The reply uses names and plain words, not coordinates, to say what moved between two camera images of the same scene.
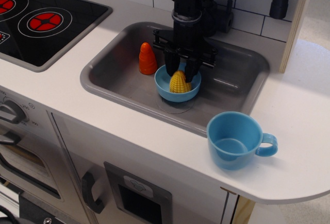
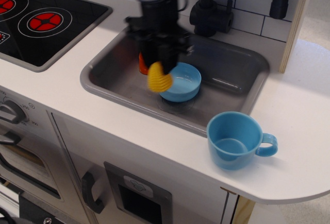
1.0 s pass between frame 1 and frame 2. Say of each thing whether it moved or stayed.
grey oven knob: stayed
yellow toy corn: moved
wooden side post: stayed
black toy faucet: stayed
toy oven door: stayed
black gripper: moved
